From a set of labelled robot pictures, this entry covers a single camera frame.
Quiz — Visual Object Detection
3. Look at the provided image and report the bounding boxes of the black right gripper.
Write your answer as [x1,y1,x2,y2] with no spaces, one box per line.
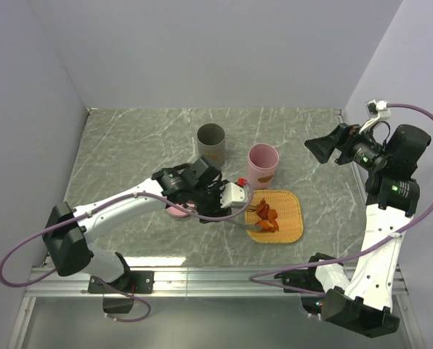
[304,119,389,172]

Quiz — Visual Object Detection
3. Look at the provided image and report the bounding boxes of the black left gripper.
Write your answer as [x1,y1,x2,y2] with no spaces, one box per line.
[190,180,232,223]

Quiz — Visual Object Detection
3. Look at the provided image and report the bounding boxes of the metal serving tongs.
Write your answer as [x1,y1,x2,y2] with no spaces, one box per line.
[231,205,266,232]

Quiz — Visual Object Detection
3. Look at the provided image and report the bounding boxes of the orange food piece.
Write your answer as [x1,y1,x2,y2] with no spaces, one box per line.
[256,220,277,233]

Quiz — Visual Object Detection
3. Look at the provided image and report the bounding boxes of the orange chicken wing piece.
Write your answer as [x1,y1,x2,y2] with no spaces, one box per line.
[267,209,279,231]

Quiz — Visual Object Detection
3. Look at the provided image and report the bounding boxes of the red food piece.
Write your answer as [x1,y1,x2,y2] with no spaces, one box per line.
[256,198,270,220]

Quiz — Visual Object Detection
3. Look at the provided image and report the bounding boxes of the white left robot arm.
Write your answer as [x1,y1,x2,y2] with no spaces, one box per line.
[43,157,231,292]

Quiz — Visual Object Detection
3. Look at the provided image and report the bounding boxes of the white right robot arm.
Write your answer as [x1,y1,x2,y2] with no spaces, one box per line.
[304,124,431,338]

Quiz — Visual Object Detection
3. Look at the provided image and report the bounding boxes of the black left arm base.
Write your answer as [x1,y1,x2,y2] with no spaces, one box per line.
[87,270,155,316]

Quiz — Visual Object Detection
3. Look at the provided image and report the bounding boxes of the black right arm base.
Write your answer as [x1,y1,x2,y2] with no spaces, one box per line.
[274,269,325,316]

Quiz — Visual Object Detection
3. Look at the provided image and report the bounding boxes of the pink round lid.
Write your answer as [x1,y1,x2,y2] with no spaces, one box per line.
[166,204,195,218]

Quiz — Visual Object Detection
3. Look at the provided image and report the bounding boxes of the grey cylindrical canister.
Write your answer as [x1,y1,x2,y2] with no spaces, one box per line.
[197,123,226,167]

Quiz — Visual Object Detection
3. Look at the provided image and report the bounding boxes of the pink cylindrical canister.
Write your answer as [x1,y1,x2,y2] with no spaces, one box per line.
[246,143,280,190]

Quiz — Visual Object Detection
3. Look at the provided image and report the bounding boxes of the woven bamboo tray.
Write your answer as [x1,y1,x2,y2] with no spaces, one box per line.
[246,190,304,244]

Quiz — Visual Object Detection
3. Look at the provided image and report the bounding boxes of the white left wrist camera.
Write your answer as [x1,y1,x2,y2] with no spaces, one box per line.
[220,177,254,209]

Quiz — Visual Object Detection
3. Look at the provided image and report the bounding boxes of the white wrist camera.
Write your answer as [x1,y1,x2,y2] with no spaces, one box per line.
[220,177,254,209]
[359,100,392,134]

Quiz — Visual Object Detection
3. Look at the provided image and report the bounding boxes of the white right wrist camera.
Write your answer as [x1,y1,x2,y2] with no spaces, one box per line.
[359,100,392,134]

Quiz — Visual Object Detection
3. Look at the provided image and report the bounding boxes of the aluminium front rail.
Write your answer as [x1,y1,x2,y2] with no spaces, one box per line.
[9,267,412,348]

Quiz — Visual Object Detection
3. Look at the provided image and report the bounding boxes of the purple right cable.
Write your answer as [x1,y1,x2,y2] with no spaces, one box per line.
[248,103,433,319]

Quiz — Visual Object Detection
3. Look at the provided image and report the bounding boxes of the purple cable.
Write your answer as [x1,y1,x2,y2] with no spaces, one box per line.
[0,181,256,324]
[248,103,433,319]

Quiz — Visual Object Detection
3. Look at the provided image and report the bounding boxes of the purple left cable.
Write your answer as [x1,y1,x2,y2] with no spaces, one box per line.
[0,181,256,324]

